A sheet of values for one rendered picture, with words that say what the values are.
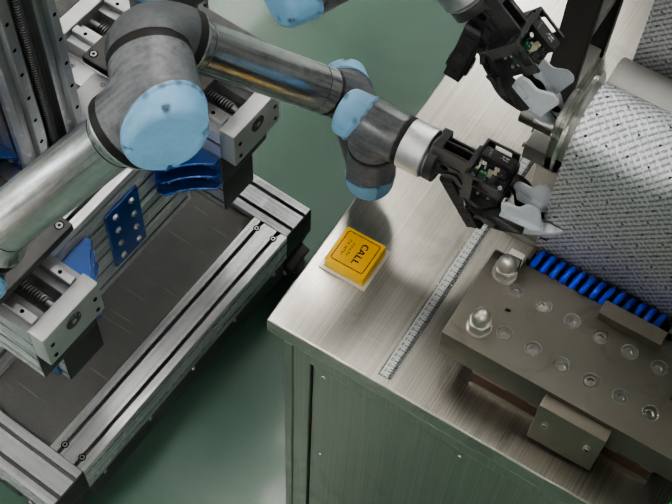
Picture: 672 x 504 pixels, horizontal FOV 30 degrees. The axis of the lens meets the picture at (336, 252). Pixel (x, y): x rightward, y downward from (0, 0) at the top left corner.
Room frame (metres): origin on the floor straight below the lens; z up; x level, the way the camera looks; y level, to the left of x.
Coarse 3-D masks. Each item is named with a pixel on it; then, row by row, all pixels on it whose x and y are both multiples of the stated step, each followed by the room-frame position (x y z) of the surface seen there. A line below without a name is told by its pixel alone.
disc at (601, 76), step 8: (600, 72) 1.03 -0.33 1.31; (592, 80) 1.01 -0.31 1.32; (600, 80) 1.03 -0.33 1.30; (592, 88) 1.00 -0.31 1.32; (584, 96) 0.99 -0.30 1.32; (576, 112) 0.97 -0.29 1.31; (568, 128) 0.95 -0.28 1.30; (560, 144) 0.94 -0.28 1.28; (552, 160) 0.94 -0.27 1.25; (552, 168) 0.94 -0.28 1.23
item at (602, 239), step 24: (552, 192) 0.94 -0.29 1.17; (576, 192) 0.93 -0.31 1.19; (552, 216) 0.93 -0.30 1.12; (576, 216) 0.92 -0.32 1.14; (600, 216) 0.91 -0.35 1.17; (624, 216) 0.89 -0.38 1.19; (552, 240) 0.93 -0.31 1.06; (576, 240) 0.91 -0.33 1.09; (600, 240) 0.90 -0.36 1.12; (624, 240) 0.89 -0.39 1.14; (648, 240) 0.87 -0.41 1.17; (576, 264) 0.91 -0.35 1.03; (600, 264) 0.89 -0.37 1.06; (624, 264) 0.88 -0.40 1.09; (648, 264) 0.86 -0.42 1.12; (624, 288) 0.87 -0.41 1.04; (648, 288) 0.86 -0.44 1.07
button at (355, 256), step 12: (348, 228) 1.01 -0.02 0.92; (348, 240) 0.99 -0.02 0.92; (360, 240) 0.99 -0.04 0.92; (372, 240) 0.99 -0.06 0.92; (336, 252) 0.97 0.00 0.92; (348, 252) 0.97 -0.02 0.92; (360, 252) 0.97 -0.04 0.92; (372, 252) 0.97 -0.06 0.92; (384, 252) 0.98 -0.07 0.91; (336, 264) 0.95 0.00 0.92; (348, 264) 0.95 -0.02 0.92; (360, 264) 0.95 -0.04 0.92; (372, 264) 0.95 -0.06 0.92; (348, 276) 0.94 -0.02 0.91; (360, 276) 0.93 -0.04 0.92
